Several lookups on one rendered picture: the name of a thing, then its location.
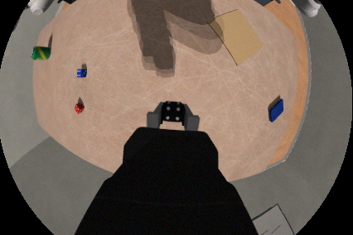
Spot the tan square mat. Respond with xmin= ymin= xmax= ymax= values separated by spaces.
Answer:
xmin=206 ymin=10 xmax=263 ymax=65

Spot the green soda can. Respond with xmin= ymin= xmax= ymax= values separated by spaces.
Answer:
xmin=31 ymin=46 xmax=51 ymax=60

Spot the blue die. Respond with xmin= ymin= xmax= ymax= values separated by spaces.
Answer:
xmin=77 ymin=70 xmax=87 ymax=77

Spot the red die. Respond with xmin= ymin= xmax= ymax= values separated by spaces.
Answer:
xmin=75 ymin=103 xmax=85 ymax=113

